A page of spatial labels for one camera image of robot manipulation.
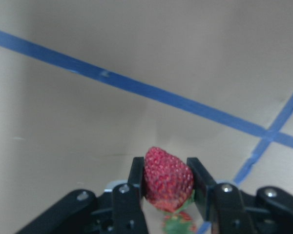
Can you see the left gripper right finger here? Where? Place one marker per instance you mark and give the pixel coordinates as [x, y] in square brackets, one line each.
[233, 211]

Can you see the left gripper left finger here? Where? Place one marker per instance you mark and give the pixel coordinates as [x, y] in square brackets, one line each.
[117, 211]

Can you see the red strawberry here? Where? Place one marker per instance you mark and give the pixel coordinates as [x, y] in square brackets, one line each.
[168, 180]
[178, 223]

